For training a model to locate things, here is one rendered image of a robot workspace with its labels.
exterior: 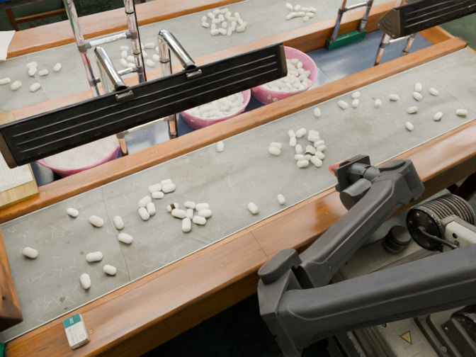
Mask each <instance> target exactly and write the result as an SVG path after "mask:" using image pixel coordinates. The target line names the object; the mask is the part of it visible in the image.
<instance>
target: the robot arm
mask: <svg viewBox="0 0 476 357"><path fill-rule="evenodd" d="M335 168H337V169H335ZM329 171H330V172H331V173H332V174H333V175H334V176H335V177H336V179H337V180H338V183H337V184H336V185H335V188H336V191H337V192H339V193H340V194H339V197H340V200H341V203H342V204H343V206H344V207H345V208H346V209H347V210H348V212H347V213H346V214H345V215H343V216H342V217H341V218H340V219H339V220H338V221H337V222H336V223H335V224H333V225H332V226H331V227H330V228H329V229H328V230H327V231H326V232H325V233H324V234H323V235H322V236H321V237H320V238H319V239H318V240H317V241H316V242H314V243H313V244H312V245H311V246H310V247H309V248H308V249H306V250H305V251H304V252H302V253H301V254H300V255H298V253H297V252H296V250H295V249H282V250H280V251H279V252H278V253H277V254H276V255H275V256H273V257H272V258H271V259H270V260H269V261H267V262H266V263H265V264H264V265H263V266H262V267H261V268H260V269H259V271H258V274H259V276H260V280H259V282H258V288H257V291H258V298H259V309H260V315H261V317H262V319H263V320H264V321H265V322H266V324H267V326H268V328H269V329H270V331H271V333H272V334H273V335H276V341H277V343H278V345H279V346H280V348H281V350H282V352H283V355H284V356H285V357H301V355H302V350H303V348H305V347H308V346H309V345H310V344H313V343H314V342H316V341H319V340H321V339H325V338H327V337H330V336H333V335H337V334H342V333H346V332H352V331H355V330H359V329H365V328H368V327H374V326H378V325H381V324H387V323H390V322H396V321H400V320H403V319H409V318H413V317H418V316H422V315H428V314H431V313H435V312H441V311H444V310H450V309H454V308H457V307H463V306H467V305H473V304H476V243H474V244H471V245H468V246H464V247H461V248H458V249H454V250H451V251H447V252H443V253H441V254H437V255H433V256H429V257H426V258H423V259H419V260H416V261H411V262H409V263H404V264H401V265H398V266H394V267H391V268H386V269H384V270H381V271H376V272H374V273H369V274H366V275H364V276H359V277H356V278H352V279H349V280H345V281H342V282H339V283H335V284H331V285H327V284H328V282H329V281H330V280H331V279H332V277H333V276H334V274H335V273H336V272H337V271H338V270H339V269H340V268H341V267H342V266H343V265H344V264H345V263H346V262H347V261H348V260H349V259H350V258H351V257H352V255H353V254H354V253H355V252H356V251H357V250H358V249H359V248H360V247H361V246H362V245H363V244H364V243H365V242H366V241H367V240H368V238H369V237H370V236H371V235H372V234H373V233H374V232H375V231H376V230H377V229H378V228H379V227H380V226H381V225H382V224H383V223H384V222H385V221H386V219H387V218H388V217H389V216H391V214H393V213H394V212H395V211H396V210H398V209H399V208H401V207H403V206H405V205H406V204H407V203H412V202H414V201H416V200H418V199H420V197H421V194H422V193H423V192H424V190H425V188H424V185H423V183H422V182H421V179H420V177H419V175H418V173H417V170H416V169H415V167H414V165H413V163H412V161H411V159H395V160H389V161H388V162H386V163H385V164H383V165H382V166H380V167H377V166H371V165H370V157H369V156H368V155H363V154H359V155H356V156H354V157H349V158H348V159H345V160H343V161H340V162H337V163H335V164H332V165H330V166H329Z"/></svg>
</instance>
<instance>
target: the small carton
mask: <svg viewBox="0 0 476 357"><path fill-rule="evenodd" d="M62 322H63V325H64V329H65V331H66V335H67V338H68V342H69V345H70V347H71V348H72V349H75V348H77V347H79V346H81V345H83V344H85V343H86V342H88V341H90V340H89V336H88V334H87V331H86V327H85V325H84V321H83V319H82V316H81V315H80V314H79V313H77V314H75V315H73V316H71V317H68V318H66V319H64V320H62Z"/></svg>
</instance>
